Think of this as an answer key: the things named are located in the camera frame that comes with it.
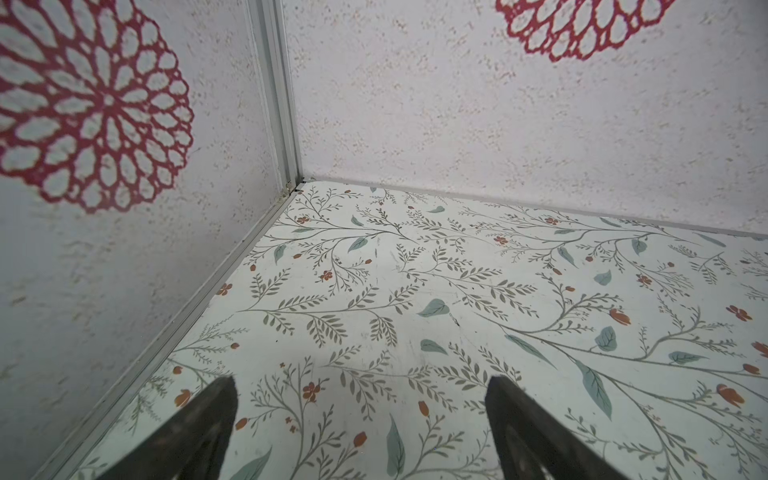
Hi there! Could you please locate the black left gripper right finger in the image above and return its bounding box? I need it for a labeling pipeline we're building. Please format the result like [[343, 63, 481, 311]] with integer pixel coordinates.
[[485, 376, 625, 480]]

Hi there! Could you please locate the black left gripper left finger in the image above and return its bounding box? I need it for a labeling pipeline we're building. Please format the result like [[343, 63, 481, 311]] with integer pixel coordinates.
[[100, 376, 238, 480]]

